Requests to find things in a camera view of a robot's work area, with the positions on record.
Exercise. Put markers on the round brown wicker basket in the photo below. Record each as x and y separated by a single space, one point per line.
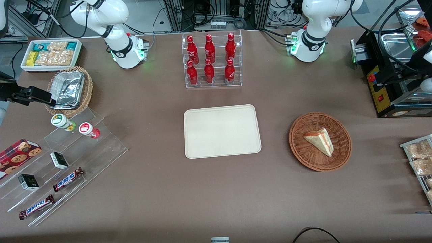
303 155

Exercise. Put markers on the wicker basket with foil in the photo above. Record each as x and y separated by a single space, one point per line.
88 89

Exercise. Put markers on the red cookie box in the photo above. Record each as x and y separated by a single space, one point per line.
18 155

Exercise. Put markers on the small black box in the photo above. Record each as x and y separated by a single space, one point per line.
59 160
28 182

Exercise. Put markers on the red lid yogurt cup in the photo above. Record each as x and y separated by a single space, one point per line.
87 129

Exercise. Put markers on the green lid yogurt cup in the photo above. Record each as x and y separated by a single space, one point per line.
61 121

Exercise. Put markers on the steel tray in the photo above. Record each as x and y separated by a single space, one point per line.
395 45

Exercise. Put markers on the clear rice cracker bag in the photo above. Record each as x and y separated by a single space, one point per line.
58 46
55 58

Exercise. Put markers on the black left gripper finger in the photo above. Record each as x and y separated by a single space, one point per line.
395 74

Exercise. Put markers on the clear snack bag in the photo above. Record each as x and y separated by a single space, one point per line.
418 150
422 167
430 195
429 183

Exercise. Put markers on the red cola bottle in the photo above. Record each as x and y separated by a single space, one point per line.
230 48
192 50
192 75
209 73
229 73
209 50

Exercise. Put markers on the white power strip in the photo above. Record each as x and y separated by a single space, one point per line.
218 24

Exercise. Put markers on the teal snack packet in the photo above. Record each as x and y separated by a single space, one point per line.
41 46
71 46

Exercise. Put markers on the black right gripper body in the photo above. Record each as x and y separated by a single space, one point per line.
9 91

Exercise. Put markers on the silver foil package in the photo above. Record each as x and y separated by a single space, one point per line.
69 89

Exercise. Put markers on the yellow snack packet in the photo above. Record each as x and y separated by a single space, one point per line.
32 58

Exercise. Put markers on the black machine with yellow label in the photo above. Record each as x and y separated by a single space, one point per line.
383 98

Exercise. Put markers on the clear acrylic bottle rack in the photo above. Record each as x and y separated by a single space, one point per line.
219 50

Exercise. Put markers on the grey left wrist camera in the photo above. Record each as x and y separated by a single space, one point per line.
427 85

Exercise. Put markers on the snickers bar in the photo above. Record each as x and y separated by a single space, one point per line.
67 180
36 207

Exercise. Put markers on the triangular sandwich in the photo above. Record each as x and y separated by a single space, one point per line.
322 141

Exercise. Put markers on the white snack box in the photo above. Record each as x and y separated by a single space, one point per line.
78 54

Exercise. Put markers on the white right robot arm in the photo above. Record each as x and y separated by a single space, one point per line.
118 44

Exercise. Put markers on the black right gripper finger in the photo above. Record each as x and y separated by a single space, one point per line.
22 100
42 95

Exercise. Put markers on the grey device at table edge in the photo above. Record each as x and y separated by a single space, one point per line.
220 240

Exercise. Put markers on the clear acrylic stepped display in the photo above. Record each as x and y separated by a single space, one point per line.
101 148

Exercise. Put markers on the beige plastic tray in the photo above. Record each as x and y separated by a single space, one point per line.
221 131

